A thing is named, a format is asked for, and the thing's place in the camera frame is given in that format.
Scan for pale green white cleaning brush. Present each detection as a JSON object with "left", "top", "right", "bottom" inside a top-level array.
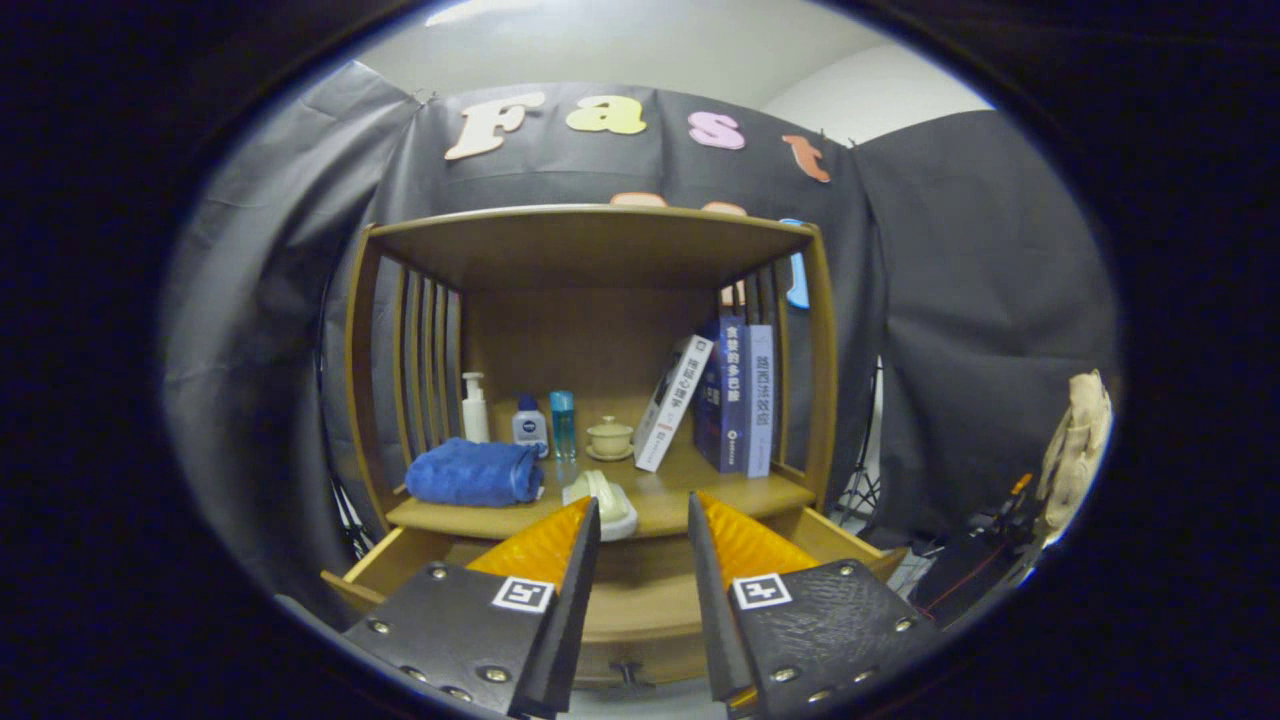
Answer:
[{"left": 562, "top": 470, "right": 639, "bottom": 542}]

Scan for blue rolled towel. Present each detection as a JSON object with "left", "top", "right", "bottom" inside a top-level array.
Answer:
[{"left": 405, "top": 437, "right": 546, "bottom": 507}]

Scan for beige bag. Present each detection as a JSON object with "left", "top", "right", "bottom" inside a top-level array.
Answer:
[{"left": 1035, "top": 370, "right": 1113, "bottom": 531}]

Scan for black backdrop cloth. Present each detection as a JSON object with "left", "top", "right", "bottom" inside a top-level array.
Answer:
[{"left": 160, "top": 60, "right": 1121, "bottom": 601}]

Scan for white pump bottle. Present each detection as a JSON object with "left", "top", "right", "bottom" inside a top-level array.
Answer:
[{"left": 461, "top": 372, "right": 491, "bottom": 444}]

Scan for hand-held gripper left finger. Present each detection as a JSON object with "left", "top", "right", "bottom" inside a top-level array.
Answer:
[{"left": 340, "top": 497, "right": 602, "bottom": 719}]

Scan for clear blue bottle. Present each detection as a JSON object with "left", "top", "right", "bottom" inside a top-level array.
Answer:
[{"left": 549, "top": 390, "right": 577, "bottom": 461}]

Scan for wooden countertop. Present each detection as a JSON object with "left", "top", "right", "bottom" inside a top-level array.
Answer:
[{"left": 385, "top": 440, "right": 818, "bottom": 541}]

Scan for beige lidded tea cup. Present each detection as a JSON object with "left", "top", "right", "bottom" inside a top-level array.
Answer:
[{"left": 586, "top": 415, "right": 636, "bottom": 462}]

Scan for white book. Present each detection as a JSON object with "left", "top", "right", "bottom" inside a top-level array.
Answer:
[{"left": 634, "top": 335, "right": 716, "bottom": 473}]

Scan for wooden drawer with black knob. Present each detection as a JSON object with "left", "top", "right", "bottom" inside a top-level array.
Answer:
[{"left": 320, "top": 505, "right": 909, "bottom": 691}]

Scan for black tripod stand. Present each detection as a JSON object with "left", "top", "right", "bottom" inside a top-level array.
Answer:
[
  {"left": 325, "top": 470, "right": 376, "bottom": 561},
  {"left": 835, "top": 360, "right": 886, "bottom": 526}
]

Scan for light blue book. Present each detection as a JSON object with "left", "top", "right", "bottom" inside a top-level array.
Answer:
[{"left": 745, "top": 324, "right": 776, "bottom": 479}]

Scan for black equipment with orange part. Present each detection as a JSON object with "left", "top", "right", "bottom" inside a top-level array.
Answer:
[{"left": 910, "top": 473, "right": 1051, "bottom": 621}]

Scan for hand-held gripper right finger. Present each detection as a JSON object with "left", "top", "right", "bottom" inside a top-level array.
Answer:
[{"left": 687, "top": 490, "right": 941, "bottom": 719}]

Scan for dark blue book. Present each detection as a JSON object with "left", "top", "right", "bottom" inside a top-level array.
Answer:
[{"left": 694, "top": 315, "right": 749, "bottom": 474}]

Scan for white bottle with blue cap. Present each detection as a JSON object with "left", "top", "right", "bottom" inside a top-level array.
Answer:
[{"left": 512, "top": 393, "right": 550, "bottom": 459}]

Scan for wooden cabinet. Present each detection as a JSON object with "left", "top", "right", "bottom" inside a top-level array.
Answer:
[{"left": 343, "top": 204, "right": 839, "bottom": 546}]

